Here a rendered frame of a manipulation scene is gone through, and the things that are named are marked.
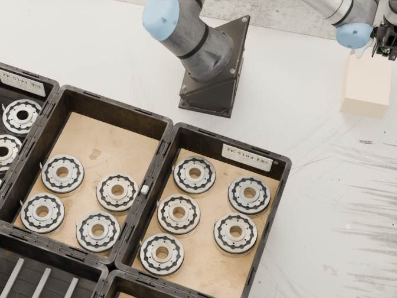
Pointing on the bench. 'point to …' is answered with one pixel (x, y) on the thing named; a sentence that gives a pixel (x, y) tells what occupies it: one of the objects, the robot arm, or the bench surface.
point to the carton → (366, 86)
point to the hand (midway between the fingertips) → (378, 57)
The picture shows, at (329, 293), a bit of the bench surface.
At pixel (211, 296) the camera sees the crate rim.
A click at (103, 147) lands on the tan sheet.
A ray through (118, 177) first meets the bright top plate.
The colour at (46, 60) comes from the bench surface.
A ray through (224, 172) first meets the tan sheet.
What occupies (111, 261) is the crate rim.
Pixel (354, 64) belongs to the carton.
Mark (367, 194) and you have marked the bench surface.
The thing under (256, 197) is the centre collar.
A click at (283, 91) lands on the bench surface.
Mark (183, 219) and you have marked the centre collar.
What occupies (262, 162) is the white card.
